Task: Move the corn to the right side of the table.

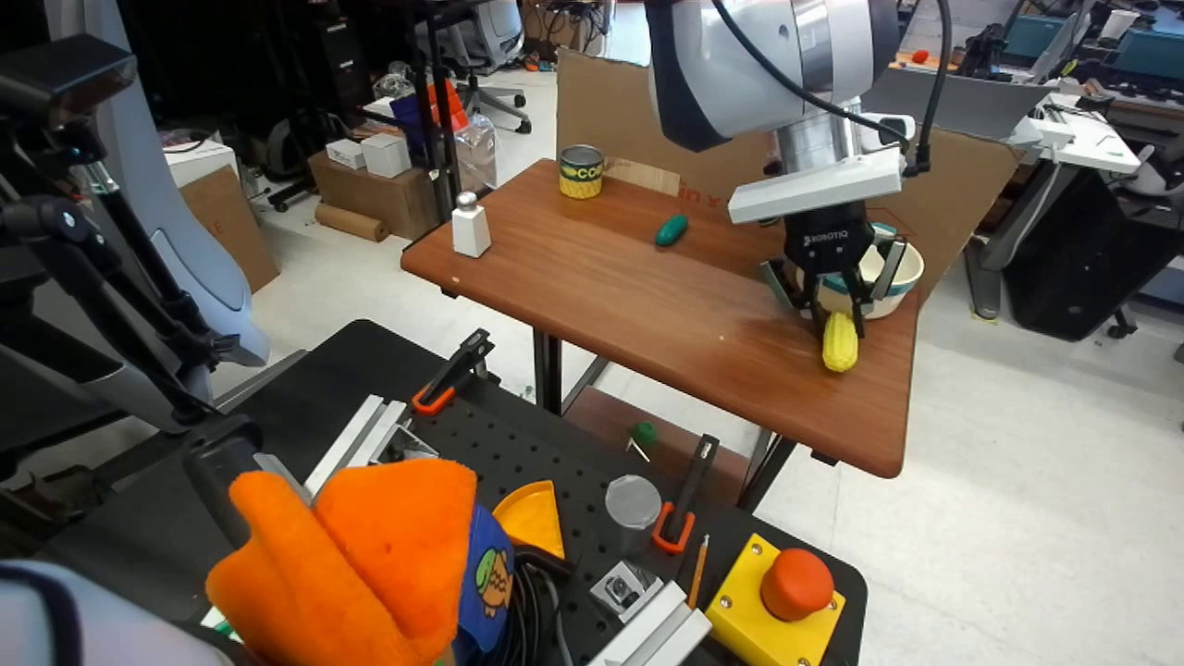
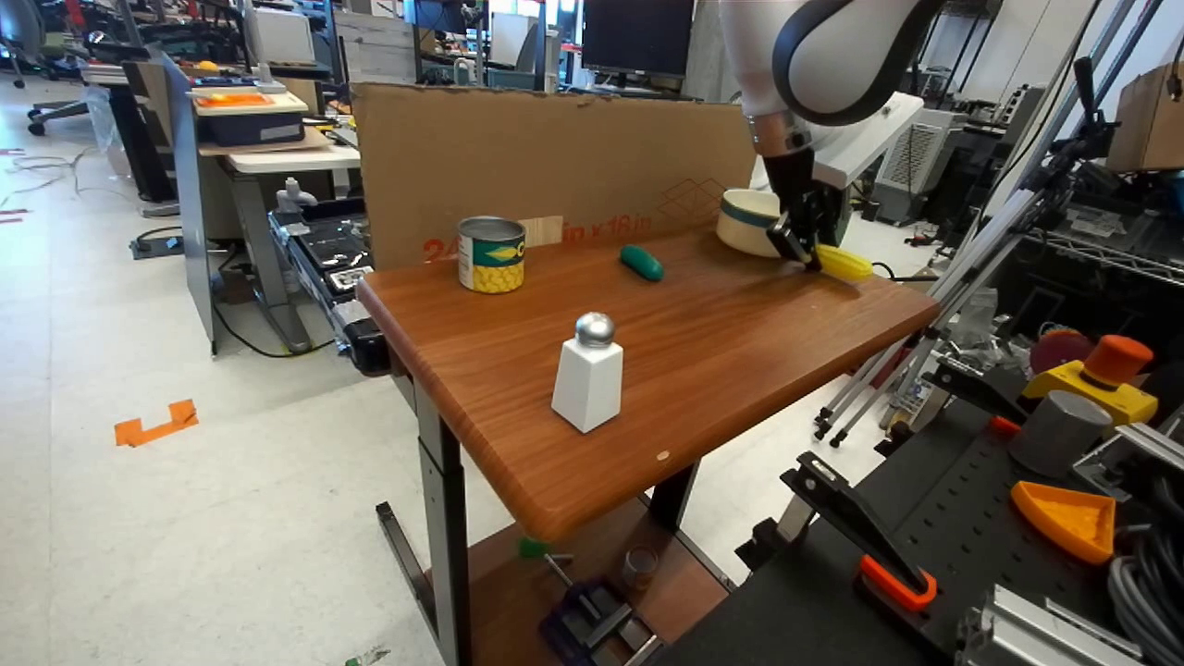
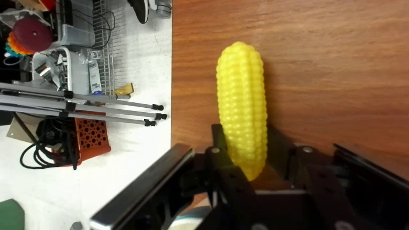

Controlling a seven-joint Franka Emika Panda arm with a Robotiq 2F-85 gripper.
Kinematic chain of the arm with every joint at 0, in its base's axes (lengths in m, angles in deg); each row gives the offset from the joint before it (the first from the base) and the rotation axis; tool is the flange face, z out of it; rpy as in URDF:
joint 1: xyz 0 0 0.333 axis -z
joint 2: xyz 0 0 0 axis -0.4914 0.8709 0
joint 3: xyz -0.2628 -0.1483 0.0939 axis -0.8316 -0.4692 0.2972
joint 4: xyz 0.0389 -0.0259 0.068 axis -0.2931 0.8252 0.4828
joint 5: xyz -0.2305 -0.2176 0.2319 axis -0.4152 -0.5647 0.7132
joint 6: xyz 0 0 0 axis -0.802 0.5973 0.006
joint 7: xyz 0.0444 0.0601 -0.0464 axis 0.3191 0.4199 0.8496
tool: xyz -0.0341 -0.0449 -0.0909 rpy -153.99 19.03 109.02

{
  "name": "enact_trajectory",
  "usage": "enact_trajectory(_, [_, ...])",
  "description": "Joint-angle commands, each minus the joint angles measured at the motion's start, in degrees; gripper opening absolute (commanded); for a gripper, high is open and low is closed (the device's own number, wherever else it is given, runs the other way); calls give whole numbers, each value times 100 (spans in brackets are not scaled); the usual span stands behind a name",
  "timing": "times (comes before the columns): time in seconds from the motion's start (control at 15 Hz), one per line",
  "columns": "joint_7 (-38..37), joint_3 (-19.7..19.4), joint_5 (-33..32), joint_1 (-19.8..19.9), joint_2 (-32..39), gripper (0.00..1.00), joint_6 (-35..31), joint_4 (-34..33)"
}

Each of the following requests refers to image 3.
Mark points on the dark green flat object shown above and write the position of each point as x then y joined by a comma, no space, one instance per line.
11,215

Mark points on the orange perforated crate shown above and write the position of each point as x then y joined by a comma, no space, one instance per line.
91,139

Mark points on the silver tripod legs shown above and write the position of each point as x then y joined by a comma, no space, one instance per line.
85,104

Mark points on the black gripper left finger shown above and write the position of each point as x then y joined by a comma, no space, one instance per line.
226,183

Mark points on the blue and white carton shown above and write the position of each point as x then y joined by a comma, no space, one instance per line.
95,79

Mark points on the dark red round disc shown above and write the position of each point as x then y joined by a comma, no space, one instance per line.
33,36

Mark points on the yellow toy corn cob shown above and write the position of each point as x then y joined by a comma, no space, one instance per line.
243,107

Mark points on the white plastic container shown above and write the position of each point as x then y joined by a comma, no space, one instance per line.
75,72

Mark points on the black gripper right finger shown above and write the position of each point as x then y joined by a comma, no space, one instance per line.
324,183

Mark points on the black shoe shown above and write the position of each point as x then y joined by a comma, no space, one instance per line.
140,11

